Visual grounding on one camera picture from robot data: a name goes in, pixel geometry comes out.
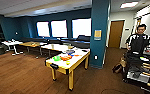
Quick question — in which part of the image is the white wall outlet plate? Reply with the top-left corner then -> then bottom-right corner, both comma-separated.
94,54 -> 99,60

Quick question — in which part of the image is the yellow wooden gaming table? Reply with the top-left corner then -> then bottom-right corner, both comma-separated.
44,48 -> 91,92

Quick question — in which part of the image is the green bowl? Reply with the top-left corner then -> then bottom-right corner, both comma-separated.
52,55 -> 62,62

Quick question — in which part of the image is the bright office window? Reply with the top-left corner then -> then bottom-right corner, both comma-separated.
71,17 -> 92,40
50,19 -> 69,39
36,21 -> 51,38

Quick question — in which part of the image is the long wooden table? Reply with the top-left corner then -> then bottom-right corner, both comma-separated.
19,41 -> 48,57

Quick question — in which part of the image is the brown wooden door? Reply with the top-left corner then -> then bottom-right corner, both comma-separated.
108,20 -> 126,49

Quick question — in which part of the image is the yellow wall sign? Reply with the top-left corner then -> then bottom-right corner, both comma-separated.
93,29 -> 103,42

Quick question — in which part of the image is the person in dark shirt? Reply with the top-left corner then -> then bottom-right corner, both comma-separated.
125,23 -> 150,56

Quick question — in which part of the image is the black backpack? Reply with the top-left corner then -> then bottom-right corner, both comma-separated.
112,62 -> 124,74

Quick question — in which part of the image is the yellow bowl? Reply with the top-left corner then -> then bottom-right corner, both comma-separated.
65,59 -> 72,66

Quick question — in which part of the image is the rectangular ceiling light panel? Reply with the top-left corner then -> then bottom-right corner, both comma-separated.
119,1 -> 140,10

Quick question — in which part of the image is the dark window bench sofa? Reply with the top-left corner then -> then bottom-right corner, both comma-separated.
16,34 -> 92,50

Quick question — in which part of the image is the small white table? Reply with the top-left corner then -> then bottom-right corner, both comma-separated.
0,39 -> 24,56

